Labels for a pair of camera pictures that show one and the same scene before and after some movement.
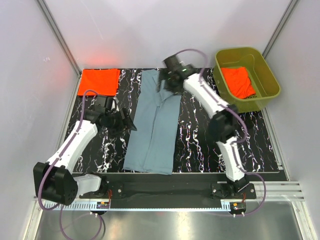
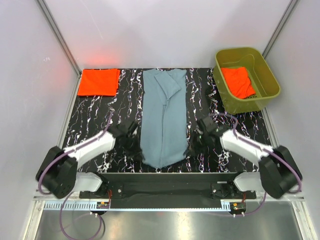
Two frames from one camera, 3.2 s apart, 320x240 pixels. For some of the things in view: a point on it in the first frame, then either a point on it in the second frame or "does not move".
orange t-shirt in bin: [238, 82] does not move
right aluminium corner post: [291, 6] does not move
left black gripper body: [114, 123] to [132, 146]
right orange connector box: [238, 206] does not move
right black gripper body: [162, 76] to [198, 142]
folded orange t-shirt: [105, 81] does not move
